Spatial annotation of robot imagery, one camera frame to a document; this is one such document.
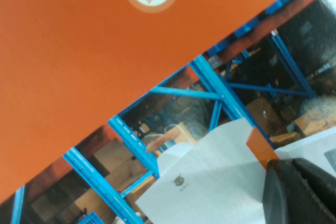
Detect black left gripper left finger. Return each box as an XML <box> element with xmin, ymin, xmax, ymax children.
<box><xmin>261</xmin><ymin>159</ymin><xmax>329</xmax><ymax>224</ymax></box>

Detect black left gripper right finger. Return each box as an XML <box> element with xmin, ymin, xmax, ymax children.
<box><xmin>292</xmin><ymin>157</ymin><xmax>336</xmax><ymax>224</ymax></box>

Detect glossy colour brochure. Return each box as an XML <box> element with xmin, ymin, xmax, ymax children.
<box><xmin>0</xmin><ymin>0</ymin><xmax>336</xmax><ymax>224</ymax></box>

